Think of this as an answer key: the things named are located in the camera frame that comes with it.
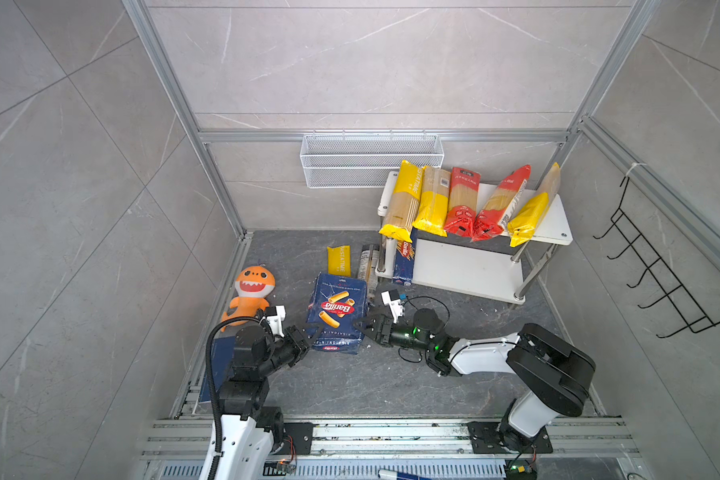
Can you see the orange shark plush toy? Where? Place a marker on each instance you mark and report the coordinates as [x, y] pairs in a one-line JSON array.
[[252, 287]]

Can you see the white two-tier shelf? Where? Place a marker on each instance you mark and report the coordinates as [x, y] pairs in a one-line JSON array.
[[484, 273]]

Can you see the white wire mesh basket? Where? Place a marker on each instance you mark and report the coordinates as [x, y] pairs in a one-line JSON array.
[[334, 161]]

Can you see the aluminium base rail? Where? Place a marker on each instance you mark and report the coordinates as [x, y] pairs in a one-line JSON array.
[[443, 448]]

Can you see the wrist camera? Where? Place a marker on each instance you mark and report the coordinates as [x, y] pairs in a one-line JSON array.
[[274, 316], [394, 301]]

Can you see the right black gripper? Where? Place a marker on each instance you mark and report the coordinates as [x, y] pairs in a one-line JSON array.
[[382, 336]]

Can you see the blue Barilla rigatoni box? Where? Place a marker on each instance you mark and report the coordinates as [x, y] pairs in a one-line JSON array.
[[335, 304]]

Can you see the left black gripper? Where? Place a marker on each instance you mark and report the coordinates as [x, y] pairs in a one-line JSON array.
[[296, 342]]

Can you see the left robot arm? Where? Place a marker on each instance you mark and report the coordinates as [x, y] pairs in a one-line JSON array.
[[247, 436]]

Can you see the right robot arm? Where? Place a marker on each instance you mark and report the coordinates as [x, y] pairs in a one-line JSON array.
[[557, 375]]

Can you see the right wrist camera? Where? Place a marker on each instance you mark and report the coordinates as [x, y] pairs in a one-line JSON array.
[[394, 301]]

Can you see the blue Barilla spaghetti box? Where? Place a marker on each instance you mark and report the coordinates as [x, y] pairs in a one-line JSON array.
[[404, 260]]

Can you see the yellow pasta bag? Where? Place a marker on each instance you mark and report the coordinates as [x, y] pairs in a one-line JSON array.
[[524, 225]]

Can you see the black wire hook rack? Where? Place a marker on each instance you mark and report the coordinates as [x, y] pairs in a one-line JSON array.
[[654, 266]]

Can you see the yellow barcode spaghetti bag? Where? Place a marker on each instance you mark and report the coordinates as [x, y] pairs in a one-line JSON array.
[[434, 200]]

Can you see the red spaghetti bag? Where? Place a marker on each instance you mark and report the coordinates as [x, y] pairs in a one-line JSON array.
[[493, 218], [463, 199]]

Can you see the yellow Pastatime spaghetti bag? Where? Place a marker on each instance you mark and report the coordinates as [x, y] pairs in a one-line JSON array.
[[404, 203]]

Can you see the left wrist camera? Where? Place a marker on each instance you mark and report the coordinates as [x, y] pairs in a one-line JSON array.
[[274, 316]]

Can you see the blue marker pen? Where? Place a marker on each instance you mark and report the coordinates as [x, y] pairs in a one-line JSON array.
[[385, 474]]

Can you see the clear labelled spaghetti bag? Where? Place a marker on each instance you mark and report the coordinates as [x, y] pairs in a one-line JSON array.
[[367, 270]]

